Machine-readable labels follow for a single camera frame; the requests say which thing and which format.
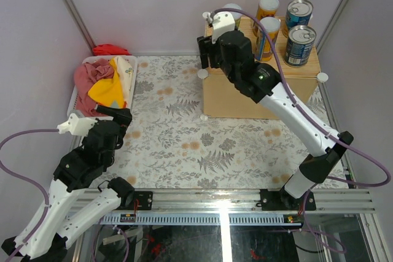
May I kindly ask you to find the blue mixed bean can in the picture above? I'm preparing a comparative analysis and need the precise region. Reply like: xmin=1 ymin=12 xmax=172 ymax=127
xmin=254 ymin=17 xmax=281 ymax=61

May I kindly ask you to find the orange can clear lid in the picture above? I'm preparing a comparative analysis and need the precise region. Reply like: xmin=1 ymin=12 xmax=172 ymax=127
xmin=223 ymin=3 xmax=242 ymax=28

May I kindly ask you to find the dark blue soup can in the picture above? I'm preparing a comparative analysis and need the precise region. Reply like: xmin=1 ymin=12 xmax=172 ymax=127
xmin=284 ymin=25 xmax=316 ymax=67

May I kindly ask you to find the light blue Progresso soup can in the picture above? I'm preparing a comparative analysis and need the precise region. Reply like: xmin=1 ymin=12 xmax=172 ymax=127
xmin=283 ymin=0 xmax=313 ymax=37

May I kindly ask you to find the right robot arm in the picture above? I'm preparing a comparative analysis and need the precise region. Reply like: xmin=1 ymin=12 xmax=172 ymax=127
xmin=197 ymin=30 xmax=354 ymax=210

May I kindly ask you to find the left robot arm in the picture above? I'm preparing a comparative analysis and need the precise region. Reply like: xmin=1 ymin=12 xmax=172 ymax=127
xmin=1 ymin=105 xmax=134 ymax=261

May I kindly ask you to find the wooden box counter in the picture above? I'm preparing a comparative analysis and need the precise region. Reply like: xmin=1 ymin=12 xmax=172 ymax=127
xmin=203 ymin=32 xmax=321 ymax=120

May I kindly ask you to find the yellow cloth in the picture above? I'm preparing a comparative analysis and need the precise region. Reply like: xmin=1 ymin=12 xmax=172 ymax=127
xmin=88 ymin=58 xmax=126 ymax=109

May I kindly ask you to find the white plastic basket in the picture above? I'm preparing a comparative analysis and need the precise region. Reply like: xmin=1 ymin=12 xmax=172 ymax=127
xmin=68 ymin=55 xmax=138 ymax=117

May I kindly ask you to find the cream patterned cloth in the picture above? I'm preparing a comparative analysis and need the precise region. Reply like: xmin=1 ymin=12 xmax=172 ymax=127
xmin=114 ymin=56 xmax=137 ymax=101

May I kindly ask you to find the pink cloth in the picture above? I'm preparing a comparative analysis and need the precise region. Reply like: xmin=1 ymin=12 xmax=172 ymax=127
xmin=74 ymin=58 xmax=114 ymax=117

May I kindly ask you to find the red cloth behind basket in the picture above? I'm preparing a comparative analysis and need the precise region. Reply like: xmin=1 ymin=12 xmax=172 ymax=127
xmin=93 ymin=44 xmax=130 ymax=56

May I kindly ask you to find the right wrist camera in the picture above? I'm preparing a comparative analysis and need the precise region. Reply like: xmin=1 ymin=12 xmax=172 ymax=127
xmin=204 ymin=11 xmax=235 ymax=44

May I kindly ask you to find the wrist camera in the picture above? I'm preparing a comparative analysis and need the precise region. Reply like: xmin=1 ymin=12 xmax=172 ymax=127
xmin=57 ymin=110 xmax=96 ymax=137
xmin=204 ymin=11 xmax=235 ymax=44

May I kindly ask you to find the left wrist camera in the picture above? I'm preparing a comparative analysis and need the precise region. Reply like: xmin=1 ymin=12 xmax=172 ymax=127
xmin=57 ymin=110 xmax=96 ymax=137

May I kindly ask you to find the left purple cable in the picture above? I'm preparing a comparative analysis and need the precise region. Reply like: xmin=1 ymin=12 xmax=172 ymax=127
xmin=0 ymin=129 xmax=61 ymax=260

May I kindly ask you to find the aluminium rail frame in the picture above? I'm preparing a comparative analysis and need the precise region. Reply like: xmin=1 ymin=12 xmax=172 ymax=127
xmin=45 ymin=187 xmax=377 ymax=226

